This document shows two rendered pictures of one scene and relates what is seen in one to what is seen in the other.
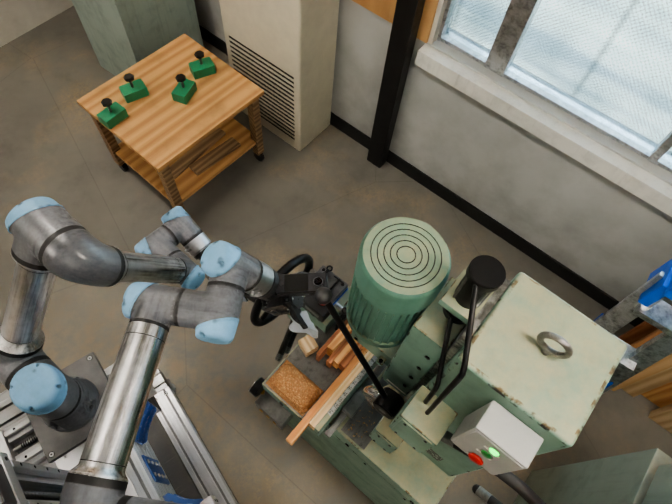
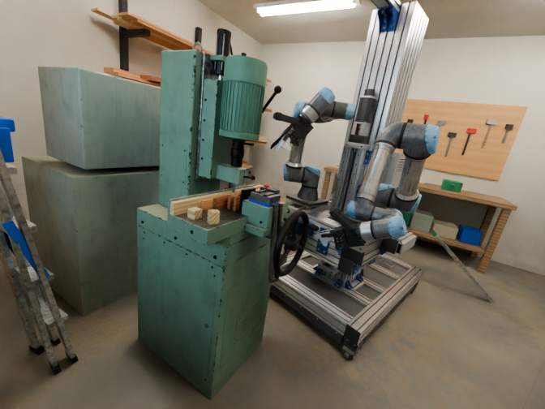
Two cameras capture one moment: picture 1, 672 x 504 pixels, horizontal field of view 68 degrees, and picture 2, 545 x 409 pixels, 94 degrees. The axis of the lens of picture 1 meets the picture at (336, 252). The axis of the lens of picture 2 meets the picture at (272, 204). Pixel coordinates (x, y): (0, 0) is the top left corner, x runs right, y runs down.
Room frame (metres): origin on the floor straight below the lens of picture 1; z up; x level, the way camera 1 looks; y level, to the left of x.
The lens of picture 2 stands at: (1.61, -0.02, 1.25)
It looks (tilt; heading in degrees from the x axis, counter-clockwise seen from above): 16 degrees down; 176
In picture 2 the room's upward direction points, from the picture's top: 8 degrees clockwise
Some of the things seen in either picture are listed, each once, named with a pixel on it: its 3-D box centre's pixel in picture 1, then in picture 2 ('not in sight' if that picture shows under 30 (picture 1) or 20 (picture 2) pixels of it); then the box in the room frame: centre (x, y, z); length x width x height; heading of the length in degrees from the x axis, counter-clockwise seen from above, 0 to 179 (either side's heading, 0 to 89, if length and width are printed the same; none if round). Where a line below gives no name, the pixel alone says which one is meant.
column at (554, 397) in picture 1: (479, 395); (192, 137); (0.29, -0.38, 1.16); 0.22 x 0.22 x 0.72; 57
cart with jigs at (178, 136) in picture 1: (180, 125); not in sight; (1.66, 0.87, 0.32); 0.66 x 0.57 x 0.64; 146
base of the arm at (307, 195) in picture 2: not in sight; (308, 191); (-0.17, 0.35, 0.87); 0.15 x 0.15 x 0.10
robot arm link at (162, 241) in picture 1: (159, 248); (387, 218); (0.64, 0.52, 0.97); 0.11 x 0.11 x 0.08; 56
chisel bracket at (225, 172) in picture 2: (378, 340); (232, 174); (0.44, -0.15, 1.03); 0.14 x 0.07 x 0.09; 57
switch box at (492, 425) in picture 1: (493, 439); not in sight; (0.16, -0.32, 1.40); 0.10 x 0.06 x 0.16; 57
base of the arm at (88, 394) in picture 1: (64, 400); not in sight; (0.19, 0.69, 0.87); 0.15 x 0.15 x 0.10
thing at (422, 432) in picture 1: (420, 421); not in sight; (0.20, -0.23, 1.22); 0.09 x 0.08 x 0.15; 57
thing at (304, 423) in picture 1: (352, 366); (242, 195); (0.39, -0.09, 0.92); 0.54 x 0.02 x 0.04; 147
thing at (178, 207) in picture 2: (379, 344); (225, 196); (0.46, -0.16, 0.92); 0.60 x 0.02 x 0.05; 147
